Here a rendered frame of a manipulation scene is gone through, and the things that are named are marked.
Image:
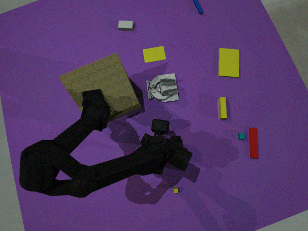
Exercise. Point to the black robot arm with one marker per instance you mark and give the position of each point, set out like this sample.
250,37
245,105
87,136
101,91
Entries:
41,162

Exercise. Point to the small teal block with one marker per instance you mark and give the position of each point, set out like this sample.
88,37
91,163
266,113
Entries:
241,135

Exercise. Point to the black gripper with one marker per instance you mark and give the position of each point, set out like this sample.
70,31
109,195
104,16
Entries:
160,127

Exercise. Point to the blue long thin bar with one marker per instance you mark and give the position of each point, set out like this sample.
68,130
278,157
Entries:
198,6

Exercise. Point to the red flat bar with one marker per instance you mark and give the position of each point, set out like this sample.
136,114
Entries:
253,143

